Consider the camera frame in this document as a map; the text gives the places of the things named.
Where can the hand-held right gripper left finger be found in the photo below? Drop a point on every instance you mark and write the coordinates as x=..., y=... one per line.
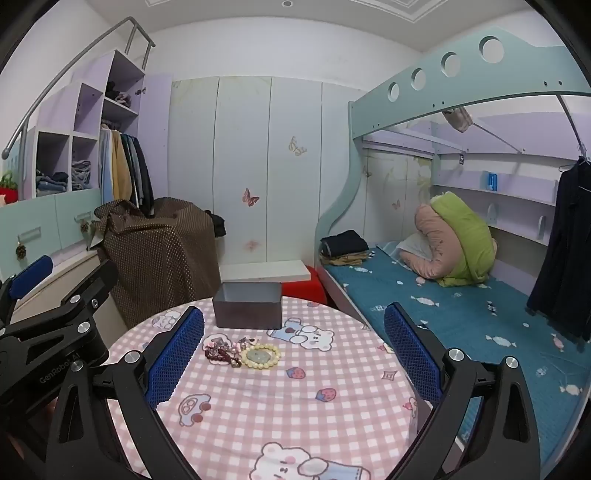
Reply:
x=178, y=355

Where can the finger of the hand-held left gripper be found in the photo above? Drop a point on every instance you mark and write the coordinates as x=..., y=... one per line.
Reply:
x=92, y=288
x=30, y=272

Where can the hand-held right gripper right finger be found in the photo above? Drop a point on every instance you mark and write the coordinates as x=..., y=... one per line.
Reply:
x=413, y=355

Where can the small silver charm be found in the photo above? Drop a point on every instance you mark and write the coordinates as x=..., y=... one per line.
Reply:
x=236, y=362

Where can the small silver earring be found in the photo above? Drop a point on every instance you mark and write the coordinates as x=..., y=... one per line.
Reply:
x=244, y=344

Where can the grey metal tin box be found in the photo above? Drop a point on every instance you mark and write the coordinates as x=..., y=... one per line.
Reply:
x=247, y=314

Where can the teal drawer cabinet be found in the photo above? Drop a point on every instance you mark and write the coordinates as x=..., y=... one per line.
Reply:
x=41, y=217

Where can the blue patterned bed sheet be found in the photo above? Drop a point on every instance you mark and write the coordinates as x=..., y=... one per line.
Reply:
x=461, y=314

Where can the brown dotted cloth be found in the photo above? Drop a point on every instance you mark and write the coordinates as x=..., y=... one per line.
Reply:
x=157, y=258

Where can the red plush toy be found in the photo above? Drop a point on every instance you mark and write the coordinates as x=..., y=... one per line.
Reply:
x=7, y=194

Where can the folded jeans stack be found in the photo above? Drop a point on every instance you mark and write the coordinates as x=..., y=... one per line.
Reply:
x=82, y=173
x=51, y=182

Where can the round table, pink checked cloth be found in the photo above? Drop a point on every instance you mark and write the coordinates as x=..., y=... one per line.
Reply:
x=258, y=406

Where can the white pillow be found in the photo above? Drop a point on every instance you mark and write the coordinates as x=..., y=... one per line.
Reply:
x=415, y=249

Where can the folded tan clothes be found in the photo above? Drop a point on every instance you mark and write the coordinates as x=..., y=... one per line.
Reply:
x=346, y=261

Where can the black hanging jacket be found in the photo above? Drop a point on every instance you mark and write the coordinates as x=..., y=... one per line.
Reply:
x=145, y=180

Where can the white board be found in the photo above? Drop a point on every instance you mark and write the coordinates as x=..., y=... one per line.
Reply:
x=268, y=270

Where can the tan hanging coat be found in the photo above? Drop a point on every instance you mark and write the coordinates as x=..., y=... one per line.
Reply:
x=121, y=166

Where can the green and pink folded quilt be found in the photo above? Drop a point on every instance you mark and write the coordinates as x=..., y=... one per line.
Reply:
x=466, y=240

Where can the light blue hanging shirt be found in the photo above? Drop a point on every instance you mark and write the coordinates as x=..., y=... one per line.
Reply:
x=106, y=161

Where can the red stool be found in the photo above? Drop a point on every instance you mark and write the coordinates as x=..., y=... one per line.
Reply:
x=300, y=290

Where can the faint pink butterfly sticker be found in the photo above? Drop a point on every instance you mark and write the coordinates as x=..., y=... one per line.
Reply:
x=250, y=245

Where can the folded dark clothes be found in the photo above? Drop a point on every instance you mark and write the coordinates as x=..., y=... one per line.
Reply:
x=344, y=242

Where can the grey hanging shirt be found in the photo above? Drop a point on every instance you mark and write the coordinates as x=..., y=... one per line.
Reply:
x=133, y=161

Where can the black cloth item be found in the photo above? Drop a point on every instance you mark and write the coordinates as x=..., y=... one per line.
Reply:
x=218, y=226

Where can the purple shelf unit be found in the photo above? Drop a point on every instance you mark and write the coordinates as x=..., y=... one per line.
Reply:
x=87, y=106

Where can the black hanging garment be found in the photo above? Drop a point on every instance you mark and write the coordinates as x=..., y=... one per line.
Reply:
x=568, y=240

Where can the pile of dark clothes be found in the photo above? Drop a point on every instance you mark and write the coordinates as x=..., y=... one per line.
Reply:
x=117, y=94

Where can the white wardrobe doors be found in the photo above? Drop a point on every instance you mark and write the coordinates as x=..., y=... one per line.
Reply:
x=240, y=138

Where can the yellow butterfly sticker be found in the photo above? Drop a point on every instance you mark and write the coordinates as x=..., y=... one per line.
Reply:
x=297, y=146

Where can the beige hanging pouch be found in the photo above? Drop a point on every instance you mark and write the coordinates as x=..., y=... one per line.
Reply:
x=459, y=120

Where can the grey metal rail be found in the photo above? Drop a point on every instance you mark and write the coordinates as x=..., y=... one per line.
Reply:
x=6, y=152

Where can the purple wall shelves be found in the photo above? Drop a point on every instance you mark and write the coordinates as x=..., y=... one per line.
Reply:
x=521, y=194

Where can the teal loft bed frame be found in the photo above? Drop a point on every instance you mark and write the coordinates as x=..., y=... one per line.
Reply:
x=508, y=74

